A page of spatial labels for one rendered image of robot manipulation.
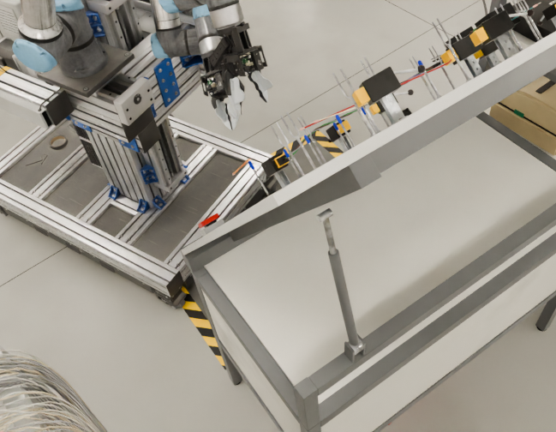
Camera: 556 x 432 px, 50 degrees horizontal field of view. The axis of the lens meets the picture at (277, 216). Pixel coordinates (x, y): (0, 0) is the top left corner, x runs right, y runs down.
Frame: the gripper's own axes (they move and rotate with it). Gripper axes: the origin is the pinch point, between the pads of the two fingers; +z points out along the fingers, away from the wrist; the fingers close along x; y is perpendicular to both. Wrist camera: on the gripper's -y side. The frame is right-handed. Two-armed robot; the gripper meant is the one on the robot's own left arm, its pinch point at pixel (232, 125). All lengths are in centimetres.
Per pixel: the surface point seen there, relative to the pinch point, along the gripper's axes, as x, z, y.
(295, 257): 2.7, 38.6, -20.3
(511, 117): 75, 3, -84
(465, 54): 64, -1, -8
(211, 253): -19.4, 32.2, -9.9
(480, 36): 67, 7, 25
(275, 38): -42, -115, -207
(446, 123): 57, 26, 43
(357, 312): 19, 58, -14
